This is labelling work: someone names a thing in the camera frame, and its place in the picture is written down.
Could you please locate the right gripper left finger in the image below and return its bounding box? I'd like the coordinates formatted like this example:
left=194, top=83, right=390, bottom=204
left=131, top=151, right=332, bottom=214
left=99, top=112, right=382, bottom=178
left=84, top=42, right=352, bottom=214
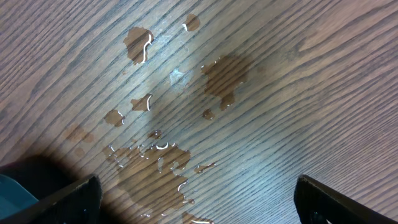
left=1, top=174, right=103, bottom=224

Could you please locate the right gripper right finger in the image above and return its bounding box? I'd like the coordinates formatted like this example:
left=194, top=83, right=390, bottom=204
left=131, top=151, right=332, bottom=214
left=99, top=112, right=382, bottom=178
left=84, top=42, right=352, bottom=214
left=294, top=175, right=397, bottom=224

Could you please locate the black plastic tray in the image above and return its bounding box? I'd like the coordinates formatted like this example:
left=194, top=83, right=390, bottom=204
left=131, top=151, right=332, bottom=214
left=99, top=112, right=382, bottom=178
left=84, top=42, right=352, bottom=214
left=1, top=156, right=73, bottom=220

